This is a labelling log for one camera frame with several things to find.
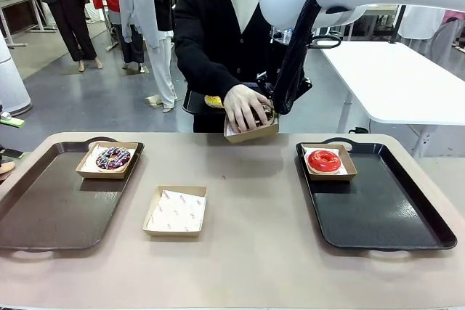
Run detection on black suit mannequin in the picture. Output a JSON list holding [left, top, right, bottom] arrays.
[[19, 0, 105, 73]]

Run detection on person's right forearm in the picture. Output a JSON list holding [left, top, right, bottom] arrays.
[[183, 54, 241, 101]]

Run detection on square kraft cardboard box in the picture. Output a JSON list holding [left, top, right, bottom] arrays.
[[222, 113, 280, 144], [302, 143, 358, 182], [75, 141, 140, 180], [142, 185, 208, 238]]

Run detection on black slanted pole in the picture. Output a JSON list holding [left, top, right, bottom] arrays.
[[393, 4, 407, 45]]

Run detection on chocolate sprinkled donut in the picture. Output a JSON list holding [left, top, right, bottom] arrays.
[[246, 104, 278, 128]]

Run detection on small black serving tray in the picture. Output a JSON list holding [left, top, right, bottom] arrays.
[[182, 82, 263, 115]]

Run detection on large white table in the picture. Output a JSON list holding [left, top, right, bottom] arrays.
[[315, 40, 465, 125]]

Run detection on person's right hand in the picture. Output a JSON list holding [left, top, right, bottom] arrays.
[[222, 83, 273, 134]]

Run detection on person in black cardigan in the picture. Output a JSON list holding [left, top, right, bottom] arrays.
[[173, 0, 310, 134]]

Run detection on black braided cable sleeve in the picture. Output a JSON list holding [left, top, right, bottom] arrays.
[[272, 0, 359, 115]]

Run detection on large black serving tray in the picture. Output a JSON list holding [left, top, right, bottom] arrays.
[[296, 136, 458, 252]]

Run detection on red glazed donut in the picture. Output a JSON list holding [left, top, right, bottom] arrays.
[[307, 150, 343, 174]]

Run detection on white hanging garment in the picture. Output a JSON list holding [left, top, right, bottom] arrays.
[[397, 4, 446, 41]]

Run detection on purple sprinkled donut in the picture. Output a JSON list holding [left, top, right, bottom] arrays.
[[94, 146, 132, 172]]

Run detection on white trousers mannequin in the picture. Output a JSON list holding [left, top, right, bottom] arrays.
[[144, 30, 178, 114]]

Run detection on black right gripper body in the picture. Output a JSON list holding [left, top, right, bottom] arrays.
[[255, 71, 313, 108]]

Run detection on large brown serving tray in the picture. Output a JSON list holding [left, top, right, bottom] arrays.
[[0, 136, 145, 252]]

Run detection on yellow sprinkled donut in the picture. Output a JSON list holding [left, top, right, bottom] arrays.
[[203, 94, 226, 110]]

